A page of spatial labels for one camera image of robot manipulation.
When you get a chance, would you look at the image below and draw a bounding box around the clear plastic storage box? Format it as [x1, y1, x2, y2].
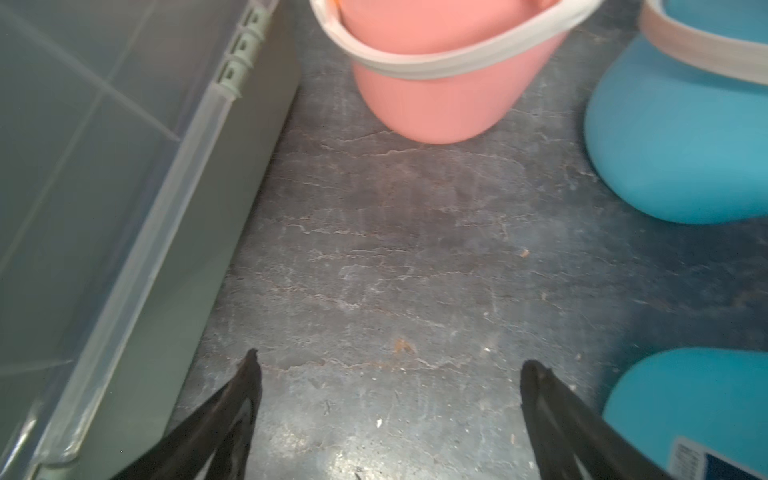
[1, 1, 300, 479]

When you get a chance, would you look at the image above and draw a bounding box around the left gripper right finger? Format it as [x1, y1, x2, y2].
[520, 360, 670, 480]

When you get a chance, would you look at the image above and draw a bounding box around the blue bucket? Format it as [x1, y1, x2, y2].
[584, 1, 767, 224]
[601, 347, 768, 480]

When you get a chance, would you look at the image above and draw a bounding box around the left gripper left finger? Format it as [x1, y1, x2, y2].
[115, 349, 262, 479]

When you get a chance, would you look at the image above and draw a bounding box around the pink plastic bucket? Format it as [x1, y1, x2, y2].
[310, 1, 600, 144]

